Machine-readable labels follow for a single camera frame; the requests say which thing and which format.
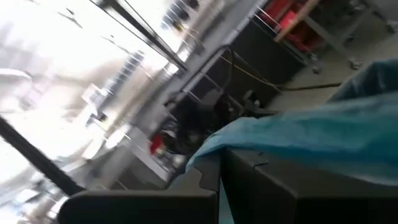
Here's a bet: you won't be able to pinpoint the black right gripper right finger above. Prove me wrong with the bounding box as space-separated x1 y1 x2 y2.
221 148 398 224

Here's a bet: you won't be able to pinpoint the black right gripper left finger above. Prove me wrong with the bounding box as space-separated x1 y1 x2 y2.
57 151 222 224

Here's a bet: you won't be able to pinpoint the teal bag-lined trash bin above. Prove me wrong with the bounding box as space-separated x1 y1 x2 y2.
185 57 398 224

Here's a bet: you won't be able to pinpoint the dark side desk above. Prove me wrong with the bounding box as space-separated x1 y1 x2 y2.
172 18 307 125

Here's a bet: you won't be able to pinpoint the red storage bins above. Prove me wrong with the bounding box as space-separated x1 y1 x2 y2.
264 0 322 53

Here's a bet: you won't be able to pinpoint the yellow cable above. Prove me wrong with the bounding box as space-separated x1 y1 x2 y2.
219 55 282 91

